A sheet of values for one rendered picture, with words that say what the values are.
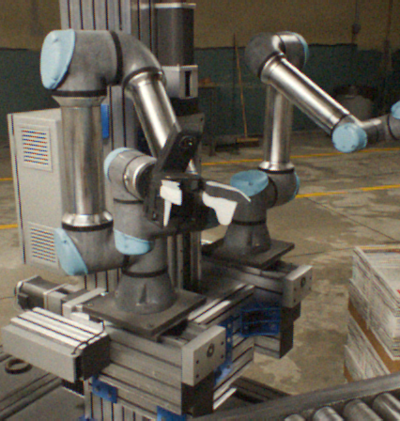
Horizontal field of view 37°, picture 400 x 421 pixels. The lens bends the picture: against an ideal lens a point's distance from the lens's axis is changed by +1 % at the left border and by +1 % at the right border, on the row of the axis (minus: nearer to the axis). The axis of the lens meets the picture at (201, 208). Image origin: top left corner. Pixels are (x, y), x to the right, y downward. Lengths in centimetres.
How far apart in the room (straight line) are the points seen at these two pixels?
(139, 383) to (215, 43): 702
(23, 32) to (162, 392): 653
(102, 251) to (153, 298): 18
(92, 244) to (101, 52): 41
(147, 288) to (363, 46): 819
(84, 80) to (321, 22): 784
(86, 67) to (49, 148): 52
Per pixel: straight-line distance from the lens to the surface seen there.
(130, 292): 144
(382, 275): 170
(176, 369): 143
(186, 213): 93
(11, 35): 768
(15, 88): 770
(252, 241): 182
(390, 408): 121
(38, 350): 157
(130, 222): 109
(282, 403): 117
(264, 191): 180
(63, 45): 126
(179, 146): 92
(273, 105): 185
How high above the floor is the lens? 145
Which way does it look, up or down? 16 degrees down
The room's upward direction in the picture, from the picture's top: straight up
